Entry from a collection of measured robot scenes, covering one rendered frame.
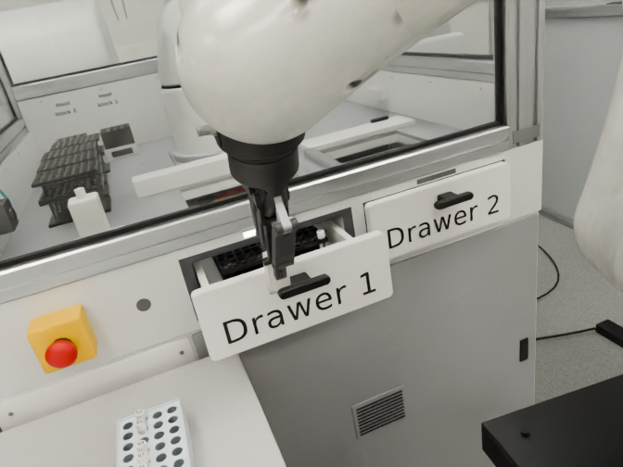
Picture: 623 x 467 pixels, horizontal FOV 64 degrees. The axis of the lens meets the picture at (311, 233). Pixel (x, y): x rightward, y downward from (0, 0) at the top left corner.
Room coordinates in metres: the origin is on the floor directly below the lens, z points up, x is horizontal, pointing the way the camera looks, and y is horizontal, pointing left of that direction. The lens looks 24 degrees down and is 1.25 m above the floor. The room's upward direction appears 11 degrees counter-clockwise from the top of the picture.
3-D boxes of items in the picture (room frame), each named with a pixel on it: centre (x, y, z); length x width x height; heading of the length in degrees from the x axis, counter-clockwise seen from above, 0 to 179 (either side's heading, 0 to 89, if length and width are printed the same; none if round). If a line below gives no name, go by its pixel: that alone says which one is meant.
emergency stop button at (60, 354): (0.59, 0.37, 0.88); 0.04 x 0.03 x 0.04; 107
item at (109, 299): (1.20, 0.17, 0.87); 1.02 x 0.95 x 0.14; 107
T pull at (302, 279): (0.60, 0.03, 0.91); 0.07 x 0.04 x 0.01; 107
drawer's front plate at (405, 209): (0.82, -0.24, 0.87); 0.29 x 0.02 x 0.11; 107
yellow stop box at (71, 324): (0.62, 0.38, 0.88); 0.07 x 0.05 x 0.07; 107
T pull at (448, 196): (0.79, -0.24, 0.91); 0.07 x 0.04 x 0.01; 107
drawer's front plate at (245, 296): (0.63, 0.03, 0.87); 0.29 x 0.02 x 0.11; 107
